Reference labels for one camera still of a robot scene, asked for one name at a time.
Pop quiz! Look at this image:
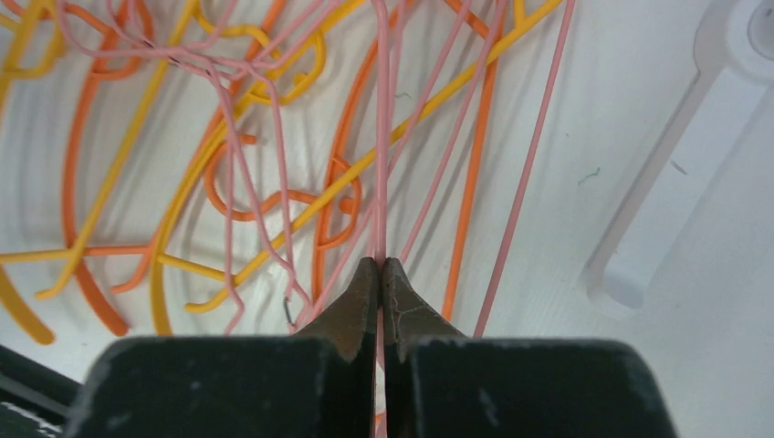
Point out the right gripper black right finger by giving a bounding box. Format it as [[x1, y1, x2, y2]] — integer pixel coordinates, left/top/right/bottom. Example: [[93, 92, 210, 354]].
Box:
[[381, 257, 465, 362]]

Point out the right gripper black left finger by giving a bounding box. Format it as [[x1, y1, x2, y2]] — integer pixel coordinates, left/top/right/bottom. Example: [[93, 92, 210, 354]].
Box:
[[296, 257, 380, 362]]

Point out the pink wire hanger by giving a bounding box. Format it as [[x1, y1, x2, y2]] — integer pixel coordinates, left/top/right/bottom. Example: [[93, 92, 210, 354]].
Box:
[[392, 1, 575, 338], [371, 1, 392, 274], [57, 0, 340, 335]]

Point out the orange plastic hanger left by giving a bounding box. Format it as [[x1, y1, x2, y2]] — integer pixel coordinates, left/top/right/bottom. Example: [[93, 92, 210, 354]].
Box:
[[0, 0, 288, 338]]

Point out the orange plastic hanger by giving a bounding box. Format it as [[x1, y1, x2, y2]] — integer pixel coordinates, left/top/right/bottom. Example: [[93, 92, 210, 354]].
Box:
[[0, 0, 288, 338], [203, 11, 497, 319]]

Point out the yellow plastic hanger leftmost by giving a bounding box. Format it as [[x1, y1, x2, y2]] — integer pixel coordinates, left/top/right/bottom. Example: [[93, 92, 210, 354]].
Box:
[[1, 1, 199, 313]]

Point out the yellow plastic hanger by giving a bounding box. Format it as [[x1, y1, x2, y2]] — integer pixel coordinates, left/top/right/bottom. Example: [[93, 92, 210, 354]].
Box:
[[149, 0, 561, 336], [1, 1, 199, 313]]

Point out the orange plastic hanger right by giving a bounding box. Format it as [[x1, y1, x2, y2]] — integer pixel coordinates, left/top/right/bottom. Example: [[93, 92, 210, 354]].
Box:
[[203, 11, 497, 319]]

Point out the yellow plastic hanger middle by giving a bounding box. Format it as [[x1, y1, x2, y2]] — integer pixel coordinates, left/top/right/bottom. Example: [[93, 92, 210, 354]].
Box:
[[149, 0, 561, 336]]

